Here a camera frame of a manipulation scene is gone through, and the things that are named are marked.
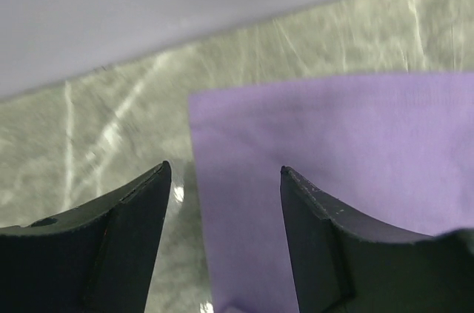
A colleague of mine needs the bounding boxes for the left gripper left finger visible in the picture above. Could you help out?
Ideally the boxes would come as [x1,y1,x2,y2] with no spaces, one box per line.
[1,161,172,312]

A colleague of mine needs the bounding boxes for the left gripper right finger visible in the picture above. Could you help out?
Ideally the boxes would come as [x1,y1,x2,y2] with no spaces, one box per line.
[280,166,473,312]

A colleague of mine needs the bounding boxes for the purple t shirt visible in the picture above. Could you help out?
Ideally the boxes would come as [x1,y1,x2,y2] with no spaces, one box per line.
[189,73,473,312]

